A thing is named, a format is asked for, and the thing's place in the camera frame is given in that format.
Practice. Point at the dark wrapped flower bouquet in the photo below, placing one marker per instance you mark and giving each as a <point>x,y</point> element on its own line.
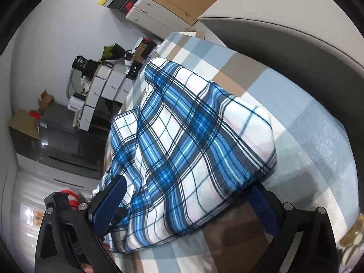
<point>112,51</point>

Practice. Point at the small brown gift box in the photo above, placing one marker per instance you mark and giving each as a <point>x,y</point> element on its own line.
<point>143,49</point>

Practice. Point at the dark grey cabinet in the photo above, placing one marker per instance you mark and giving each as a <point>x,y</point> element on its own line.
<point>59,136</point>

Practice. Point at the grey storage ottoman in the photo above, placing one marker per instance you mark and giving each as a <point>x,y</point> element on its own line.
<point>284,5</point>

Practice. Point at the cardboard box with flaps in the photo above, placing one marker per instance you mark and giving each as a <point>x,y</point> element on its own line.
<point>45,101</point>

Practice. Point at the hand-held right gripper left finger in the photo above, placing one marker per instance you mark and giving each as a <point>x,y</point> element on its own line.
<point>109,202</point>

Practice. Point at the blue plaid shirt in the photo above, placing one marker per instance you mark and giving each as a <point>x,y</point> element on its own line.
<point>184,148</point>

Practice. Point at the white drawer desk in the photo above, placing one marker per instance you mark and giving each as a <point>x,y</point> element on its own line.
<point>96,91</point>

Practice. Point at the white flower bundle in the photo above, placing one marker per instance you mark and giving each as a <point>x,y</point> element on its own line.
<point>86,83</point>

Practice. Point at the grey metal tube frame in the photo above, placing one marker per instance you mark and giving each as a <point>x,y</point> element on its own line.
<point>69,82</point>

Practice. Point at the large open cardboard box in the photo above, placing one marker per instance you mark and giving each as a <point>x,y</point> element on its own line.
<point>22,123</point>

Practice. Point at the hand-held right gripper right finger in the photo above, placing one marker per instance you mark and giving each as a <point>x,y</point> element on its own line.
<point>261,207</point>

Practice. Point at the black printed box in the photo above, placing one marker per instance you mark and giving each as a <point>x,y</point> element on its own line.
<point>82,62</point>

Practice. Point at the checkered tablecloth table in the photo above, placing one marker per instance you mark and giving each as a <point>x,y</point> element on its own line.
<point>298,136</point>

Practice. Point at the black red shoe box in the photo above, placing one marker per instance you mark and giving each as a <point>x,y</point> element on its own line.
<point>129,5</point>

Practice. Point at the white ribbed suitcase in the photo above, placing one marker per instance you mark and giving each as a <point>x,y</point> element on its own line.
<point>153,14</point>

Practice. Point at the black gadget box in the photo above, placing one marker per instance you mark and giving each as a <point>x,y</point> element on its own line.
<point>133,69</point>

